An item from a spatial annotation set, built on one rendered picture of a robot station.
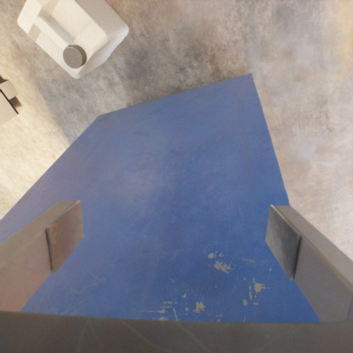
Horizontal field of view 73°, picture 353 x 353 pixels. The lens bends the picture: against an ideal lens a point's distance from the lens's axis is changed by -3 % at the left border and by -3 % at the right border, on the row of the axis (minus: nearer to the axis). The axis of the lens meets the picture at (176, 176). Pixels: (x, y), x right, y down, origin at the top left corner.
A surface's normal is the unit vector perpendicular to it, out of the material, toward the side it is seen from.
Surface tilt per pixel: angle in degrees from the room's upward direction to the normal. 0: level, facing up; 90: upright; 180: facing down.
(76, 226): 98
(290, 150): 0
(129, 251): 90
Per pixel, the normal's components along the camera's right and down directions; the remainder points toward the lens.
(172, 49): -0.16, 0.61
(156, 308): -0.31, -0.78
